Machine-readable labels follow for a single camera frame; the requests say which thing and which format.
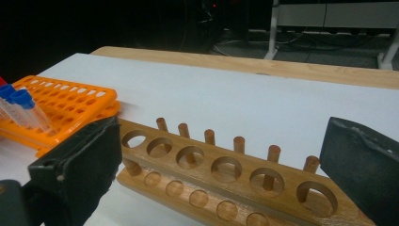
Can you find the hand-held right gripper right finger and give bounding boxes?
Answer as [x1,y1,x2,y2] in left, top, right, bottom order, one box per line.
[319,116,399,226]

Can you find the grey metal stand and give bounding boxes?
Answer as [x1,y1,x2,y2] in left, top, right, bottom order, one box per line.
[263,0,399,71]

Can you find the orange plastic tube rack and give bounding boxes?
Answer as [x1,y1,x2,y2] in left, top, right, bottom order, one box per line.
[0,74,122,158]

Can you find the clear tube with blue cap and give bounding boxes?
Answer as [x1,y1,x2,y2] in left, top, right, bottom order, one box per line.
[9,89,54,134]
[0,83,27,130]

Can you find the wooden tube rack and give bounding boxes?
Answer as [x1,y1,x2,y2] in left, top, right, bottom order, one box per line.
[116,117,377,226]

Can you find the black floor cable bundle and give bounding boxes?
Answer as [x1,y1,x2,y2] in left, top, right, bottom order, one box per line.
[211,29,382,56]

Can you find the white table mat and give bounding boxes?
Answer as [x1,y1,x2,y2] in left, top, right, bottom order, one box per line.
[0,52,399,226]

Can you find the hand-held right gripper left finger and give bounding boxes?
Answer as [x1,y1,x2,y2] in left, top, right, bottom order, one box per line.
[27,116,123,226]

